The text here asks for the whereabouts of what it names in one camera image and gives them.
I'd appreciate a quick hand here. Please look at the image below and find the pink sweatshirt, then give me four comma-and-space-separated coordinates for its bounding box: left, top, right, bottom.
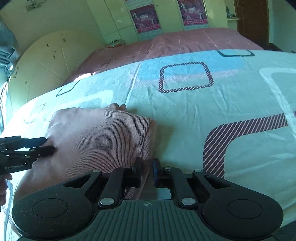
14, 103, 157, 202

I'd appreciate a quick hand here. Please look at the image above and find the person's left hand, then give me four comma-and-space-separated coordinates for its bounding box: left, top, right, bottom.
0, 173, 12, 206

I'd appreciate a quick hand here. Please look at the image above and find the cream curved headboard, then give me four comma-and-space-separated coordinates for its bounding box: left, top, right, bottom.
7, 30, 103, 113

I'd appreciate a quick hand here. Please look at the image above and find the light blue patterned bedsheet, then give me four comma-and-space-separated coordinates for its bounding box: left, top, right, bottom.
0, 49, 296, 241

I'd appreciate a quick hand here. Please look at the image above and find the stack of papers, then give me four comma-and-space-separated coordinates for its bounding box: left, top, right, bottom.
106, 39, 125, 48

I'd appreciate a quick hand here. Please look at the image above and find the maroon striped bedspread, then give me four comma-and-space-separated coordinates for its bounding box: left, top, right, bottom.
63, 28, 263, 85

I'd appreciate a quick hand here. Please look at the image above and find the cream wardrobe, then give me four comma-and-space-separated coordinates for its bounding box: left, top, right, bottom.
87, 0, 228, 44

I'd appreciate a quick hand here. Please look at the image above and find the lower left poster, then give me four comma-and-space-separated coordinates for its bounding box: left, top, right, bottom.
130, 4, 161, 34

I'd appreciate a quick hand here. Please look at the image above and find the poster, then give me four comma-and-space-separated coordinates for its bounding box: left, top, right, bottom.
130, 4, 161, 34
177, 0, 208, 27

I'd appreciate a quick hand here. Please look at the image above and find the lower right poster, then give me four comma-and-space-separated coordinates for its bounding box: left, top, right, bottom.
177, 0, 208, 27

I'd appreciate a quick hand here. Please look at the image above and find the corner shelf unit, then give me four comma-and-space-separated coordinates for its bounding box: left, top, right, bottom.
224, 0, 241, 31

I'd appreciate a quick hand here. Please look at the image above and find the dark wooden door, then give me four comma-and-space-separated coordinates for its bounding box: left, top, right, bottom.
234, 0, 269, 49

